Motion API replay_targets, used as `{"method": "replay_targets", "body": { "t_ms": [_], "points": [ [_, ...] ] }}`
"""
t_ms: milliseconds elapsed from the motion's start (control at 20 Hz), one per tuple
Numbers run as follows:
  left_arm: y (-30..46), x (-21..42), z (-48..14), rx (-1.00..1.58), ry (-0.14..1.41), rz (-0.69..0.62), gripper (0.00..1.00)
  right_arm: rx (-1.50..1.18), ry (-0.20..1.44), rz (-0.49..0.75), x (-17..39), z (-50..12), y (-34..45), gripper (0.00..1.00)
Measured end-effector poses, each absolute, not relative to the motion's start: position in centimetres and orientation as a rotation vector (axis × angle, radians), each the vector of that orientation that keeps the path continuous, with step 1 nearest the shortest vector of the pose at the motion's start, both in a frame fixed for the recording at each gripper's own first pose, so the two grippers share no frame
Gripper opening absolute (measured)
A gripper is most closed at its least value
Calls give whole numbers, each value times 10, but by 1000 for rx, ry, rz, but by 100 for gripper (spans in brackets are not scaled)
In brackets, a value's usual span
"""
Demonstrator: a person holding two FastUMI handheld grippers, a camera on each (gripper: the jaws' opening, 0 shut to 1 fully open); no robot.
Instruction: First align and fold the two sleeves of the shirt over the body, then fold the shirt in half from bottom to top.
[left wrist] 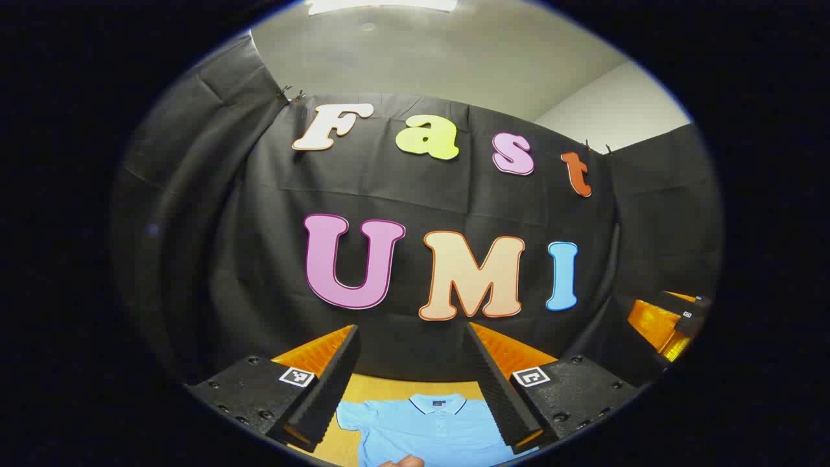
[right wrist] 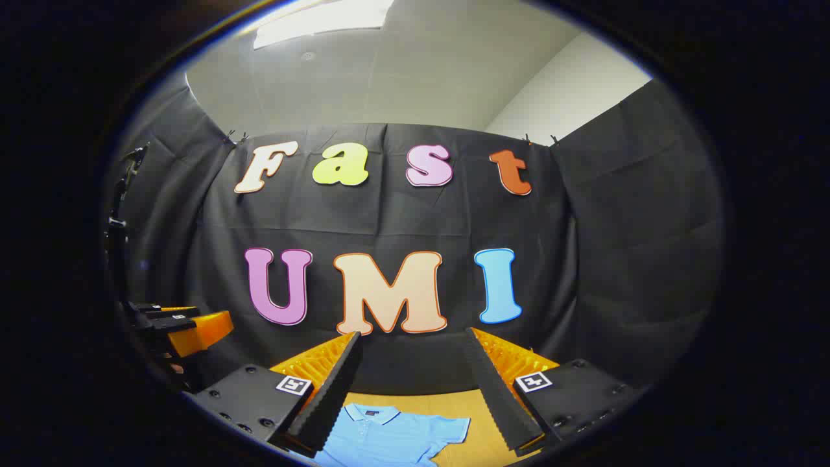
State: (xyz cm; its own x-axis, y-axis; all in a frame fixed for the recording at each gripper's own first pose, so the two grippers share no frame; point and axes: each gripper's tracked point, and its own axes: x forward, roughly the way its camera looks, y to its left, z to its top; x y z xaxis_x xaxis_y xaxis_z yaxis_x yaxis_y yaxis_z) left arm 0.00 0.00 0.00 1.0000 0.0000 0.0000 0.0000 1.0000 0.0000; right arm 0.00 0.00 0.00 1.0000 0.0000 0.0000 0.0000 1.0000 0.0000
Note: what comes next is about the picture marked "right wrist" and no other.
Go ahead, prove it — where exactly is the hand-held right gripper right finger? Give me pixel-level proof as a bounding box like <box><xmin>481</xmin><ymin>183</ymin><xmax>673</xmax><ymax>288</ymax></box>
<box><xmin>464</xmin><ymin>327</ymin><xmax>649</xmax><ymax>455</ymax></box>

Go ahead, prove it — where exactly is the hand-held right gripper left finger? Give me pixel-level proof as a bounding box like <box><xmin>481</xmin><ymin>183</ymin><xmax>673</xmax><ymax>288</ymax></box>
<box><xmin>185</xmin><ymin>331</ymin><xmax>364</xmax><ymax>458</ymax></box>

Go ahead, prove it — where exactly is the light blue polo T-shirt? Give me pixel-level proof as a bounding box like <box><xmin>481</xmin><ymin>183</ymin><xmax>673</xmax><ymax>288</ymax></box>
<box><xmin>314</xmin><ymin>403</ymin><xmax>471</xmax><ymax>467</ymax></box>

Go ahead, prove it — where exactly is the black backdrop cloth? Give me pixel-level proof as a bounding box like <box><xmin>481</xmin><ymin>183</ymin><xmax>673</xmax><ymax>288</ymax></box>
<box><xmin>104</xmin><ymin>71</ymin><xmax>726</xmax><ymax>416</ymax></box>

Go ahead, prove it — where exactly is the white ceiling light panel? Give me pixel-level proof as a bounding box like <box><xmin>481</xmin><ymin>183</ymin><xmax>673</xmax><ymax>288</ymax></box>
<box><xmin>253</xmin><ymin>0</ymin><xmax>395</xmax><ymax>50</ymax></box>

